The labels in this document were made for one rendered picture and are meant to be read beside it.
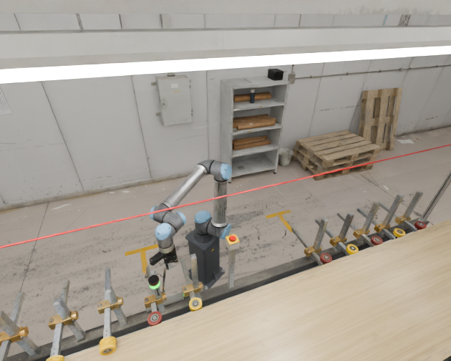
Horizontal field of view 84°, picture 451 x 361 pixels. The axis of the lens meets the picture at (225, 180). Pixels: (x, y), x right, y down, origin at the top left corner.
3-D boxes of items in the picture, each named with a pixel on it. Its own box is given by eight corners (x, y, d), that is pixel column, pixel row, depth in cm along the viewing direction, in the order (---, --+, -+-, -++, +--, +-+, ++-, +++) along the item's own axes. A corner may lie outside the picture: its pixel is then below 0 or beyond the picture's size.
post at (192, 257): (194, 296, 181) (189, 253, 153) (198, 295, 182) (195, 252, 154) (195, 301, 178) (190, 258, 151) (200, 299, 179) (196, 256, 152)
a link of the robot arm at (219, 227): (215, 226, 237) (217, 156, 197) (232, 233, 231) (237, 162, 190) (207, 237, 226) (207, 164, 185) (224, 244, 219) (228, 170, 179)
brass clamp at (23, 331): (1, 337, 137) (-4, 332, 134) (30, 327, 141) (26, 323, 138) (-3, 349, 132) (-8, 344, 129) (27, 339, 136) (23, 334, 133)
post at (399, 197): (376, 234, 232) (397, 193, 205) (379, 233, 233) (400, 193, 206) (379, 236, 230) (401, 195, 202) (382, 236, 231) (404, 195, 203)
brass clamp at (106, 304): (99, 306, 152) (97, 301, 149) (123, 298, 156) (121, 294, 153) (99, 315, 147) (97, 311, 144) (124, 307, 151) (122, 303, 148)
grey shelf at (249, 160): (220, 170, 449) (220, 79, 360) (264, 161, 476) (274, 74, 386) (228, 183, 415) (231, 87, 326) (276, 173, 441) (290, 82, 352)
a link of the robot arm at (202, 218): (200, 220, 244) (200, 207, 234) (215, 226, 238) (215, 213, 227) (192, 230, 233) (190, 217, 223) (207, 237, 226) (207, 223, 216)
